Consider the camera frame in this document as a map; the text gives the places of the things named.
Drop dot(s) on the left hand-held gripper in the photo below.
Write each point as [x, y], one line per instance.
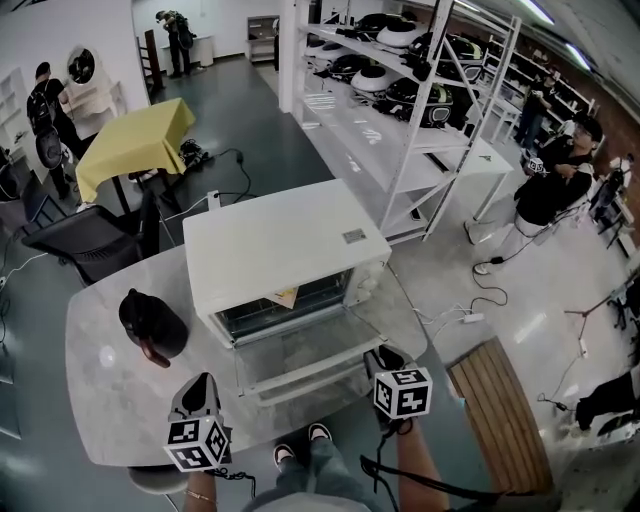
[197, 442]

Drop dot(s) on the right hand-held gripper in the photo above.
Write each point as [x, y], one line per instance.
[402, 392]

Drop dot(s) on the glass toaster oven door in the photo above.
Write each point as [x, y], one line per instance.
[310, 350]

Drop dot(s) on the white toaster oven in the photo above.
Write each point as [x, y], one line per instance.
[280, 235]

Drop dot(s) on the person's right forearm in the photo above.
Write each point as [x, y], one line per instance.
[425, 450]

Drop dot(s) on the person's left forearm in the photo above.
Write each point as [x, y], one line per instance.
[201, 492]

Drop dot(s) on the white open shelf unit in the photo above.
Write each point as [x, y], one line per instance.
[12, 110]

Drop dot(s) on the person's right black-white shoe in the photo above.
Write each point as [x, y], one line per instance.
[320, 431]

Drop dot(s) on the person's black-white shoe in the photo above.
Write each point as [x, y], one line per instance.
[284, 455]
[320, 431]

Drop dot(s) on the grey round stool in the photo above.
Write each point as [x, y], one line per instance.
[155, 479]

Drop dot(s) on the white power strip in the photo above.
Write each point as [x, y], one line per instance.
[473, 318]
[213, 197]

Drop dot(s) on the person's left black-white shoe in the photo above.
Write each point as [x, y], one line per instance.
[284, 455]

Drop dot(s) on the yellow sticker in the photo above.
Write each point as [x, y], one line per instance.
[284, 297]

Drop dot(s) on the person's jeans legs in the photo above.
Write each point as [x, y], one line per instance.
[325, 465]

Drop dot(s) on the wooden slatted bench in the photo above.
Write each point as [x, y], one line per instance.
[500, 415]

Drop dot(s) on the person's grey shirt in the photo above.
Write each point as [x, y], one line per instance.
[305, 502]

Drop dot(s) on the black office chair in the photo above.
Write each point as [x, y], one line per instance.
[95, 240]

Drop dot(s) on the black tripod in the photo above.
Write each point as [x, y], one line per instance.
[592, 310]

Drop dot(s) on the white square table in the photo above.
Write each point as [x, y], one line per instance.
[482, 162]

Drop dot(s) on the white metal shelving rack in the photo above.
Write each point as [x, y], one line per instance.
[350, 125]

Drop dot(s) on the black gear heap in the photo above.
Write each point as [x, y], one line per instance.
[192, 152]

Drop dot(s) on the table with yellow cloth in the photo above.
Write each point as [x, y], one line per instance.
[135, 137]

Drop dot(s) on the white dome device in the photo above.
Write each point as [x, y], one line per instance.
[324, 49]
[371, 79]
[397, 36]

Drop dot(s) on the white vanity with round mirror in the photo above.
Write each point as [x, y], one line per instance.
[87, 85]

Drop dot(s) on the long background storage shelves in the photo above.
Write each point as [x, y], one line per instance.
[550, 75]

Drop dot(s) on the dark wooden chair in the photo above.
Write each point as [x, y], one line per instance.
[151, 62]

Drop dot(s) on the white small cabinet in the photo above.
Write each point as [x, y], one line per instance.
[261, 37]

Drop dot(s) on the white desk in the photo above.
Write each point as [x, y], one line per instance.
[197, 47]

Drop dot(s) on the ceiling tube light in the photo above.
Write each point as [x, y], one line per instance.
[539, 10]
[577, 56]

